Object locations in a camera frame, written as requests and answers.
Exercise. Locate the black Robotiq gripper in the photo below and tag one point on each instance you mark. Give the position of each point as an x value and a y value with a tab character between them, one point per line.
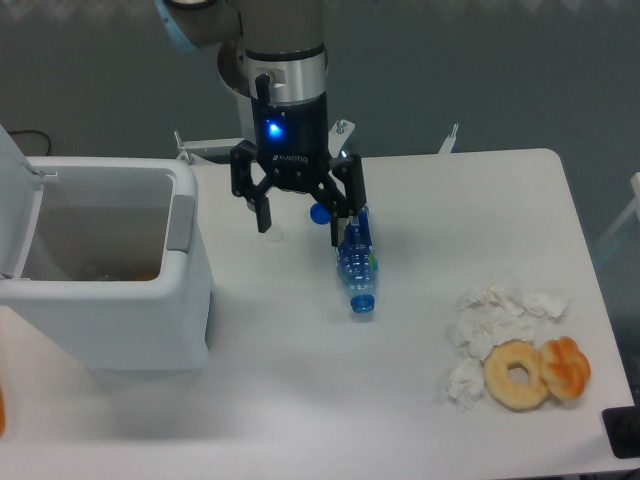
292	150

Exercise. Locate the blue plastic water bottle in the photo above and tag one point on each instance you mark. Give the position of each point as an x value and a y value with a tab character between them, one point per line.
357	265

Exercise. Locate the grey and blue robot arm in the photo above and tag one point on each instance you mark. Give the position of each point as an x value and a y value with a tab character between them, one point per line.
273	54

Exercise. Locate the blue bottle cap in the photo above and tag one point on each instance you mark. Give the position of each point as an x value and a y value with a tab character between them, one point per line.
319	214

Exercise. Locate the small white round cap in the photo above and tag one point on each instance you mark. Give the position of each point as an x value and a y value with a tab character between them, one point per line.
274	234

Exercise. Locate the white open trash bin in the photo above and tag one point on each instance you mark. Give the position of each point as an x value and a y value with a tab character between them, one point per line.
104	256

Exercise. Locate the large crumpled white tissue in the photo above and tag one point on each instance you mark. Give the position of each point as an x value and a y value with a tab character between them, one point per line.
492	315

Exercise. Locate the small crumpled white tissue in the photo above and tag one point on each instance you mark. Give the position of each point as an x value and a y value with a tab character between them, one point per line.
466	384

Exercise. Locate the orange glazed twisted pastry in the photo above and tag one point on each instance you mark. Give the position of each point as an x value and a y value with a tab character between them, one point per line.
564	368

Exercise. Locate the orange object at left edge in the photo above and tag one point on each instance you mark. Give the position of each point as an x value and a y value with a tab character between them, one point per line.
2	413

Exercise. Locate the black device at table edge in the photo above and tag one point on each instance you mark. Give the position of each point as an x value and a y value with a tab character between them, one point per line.
622	428

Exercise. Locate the plain ring donut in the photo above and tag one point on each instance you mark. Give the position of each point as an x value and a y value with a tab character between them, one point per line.
512	375

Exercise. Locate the white frame at right edge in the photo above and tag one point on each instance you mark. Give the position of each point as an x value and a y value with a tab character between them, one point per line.
618	232

